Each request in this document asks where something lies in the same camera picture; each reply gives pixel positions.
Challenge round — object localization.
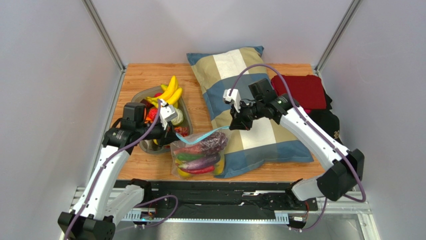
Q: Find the green white cabbage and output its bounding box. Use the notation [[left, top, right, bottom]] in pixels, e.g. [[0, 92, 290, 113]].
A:
[[171, 108, 185, 126]]

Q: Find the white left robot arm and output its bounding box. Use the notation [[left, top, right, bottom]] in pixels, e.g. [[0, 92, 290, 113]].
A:
[[57, 99, 178, 240]]

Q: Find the dark red grape bunch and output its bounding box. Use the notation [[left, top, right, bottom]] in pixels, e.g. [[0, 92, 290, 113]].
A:
[[194, 132, 229, 155]]

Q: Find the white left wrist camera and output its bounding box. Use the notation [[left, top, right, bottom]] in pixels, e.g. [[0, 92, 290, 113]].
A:
[[158, 99, 178, 130]]

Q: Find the green chili pepper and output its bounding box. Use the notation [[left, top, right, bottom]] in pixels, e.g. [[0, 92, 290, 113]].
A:
[[176, 152, 205, 162]]

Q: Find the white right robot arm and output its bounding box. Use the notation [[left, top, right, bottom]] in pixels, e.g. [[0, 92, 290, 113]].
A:
[[223, 78, 365, 201]]

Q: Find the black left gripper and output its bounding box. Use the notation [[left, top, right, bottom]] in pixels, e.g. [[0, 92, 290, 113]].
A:
[[136, 118, 181, 149]]

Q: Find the checkered blue beige pillow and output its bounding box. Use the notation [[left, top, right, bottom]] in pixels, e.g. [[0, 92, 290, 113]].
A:
[[186, 45, 314, 181]]

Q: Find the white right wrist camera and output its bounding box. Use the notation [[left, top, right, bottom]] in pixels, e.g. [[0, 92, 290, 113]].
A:
[[222, 88, 241, 113]]

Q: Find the black cap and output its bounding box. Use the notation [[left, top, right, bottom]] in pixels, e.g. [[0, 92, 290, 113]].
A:
[[305, 109, 342, 144]]

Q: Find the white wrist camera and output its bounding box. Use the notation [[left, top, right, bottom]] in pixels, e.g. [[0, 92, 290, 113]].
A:
[[222, 88, 241, 113], [158, 99, 178, 130]]

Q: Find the yellow banana bunch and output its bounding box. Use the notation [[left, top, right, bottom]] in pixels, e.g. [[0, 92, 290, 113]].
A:
[[144, 75, 183, 109]]

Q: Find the grey fruit bowl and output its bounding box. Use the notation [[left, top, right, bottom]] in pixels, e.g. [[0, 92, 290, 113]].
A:
[[131, 86, 193, 154]]

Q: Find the purple grape bunch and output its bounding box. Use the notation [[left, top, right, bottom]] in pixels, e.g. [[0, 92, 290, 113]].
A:
[[174, 126, 190, 137]]

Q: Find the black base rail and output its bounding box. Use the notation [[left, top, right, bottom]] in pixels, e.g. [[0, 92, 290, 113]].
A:
[[143, 181, 319, 221]]

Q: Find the red folded cloth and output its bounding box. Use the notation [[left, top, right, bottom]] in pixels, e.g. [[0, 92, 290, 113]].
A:
[[282, 75, 332, 115]]

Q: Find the clear zip top bag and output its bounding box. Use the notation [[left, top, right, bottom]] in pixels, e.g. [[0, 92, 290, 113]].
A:
[[170, 126, 231, 179]]

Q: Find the yellow pear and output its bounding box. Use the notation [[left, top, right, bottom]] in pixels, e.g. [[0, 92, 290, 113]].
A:
[[174, 159, 192, 179]]

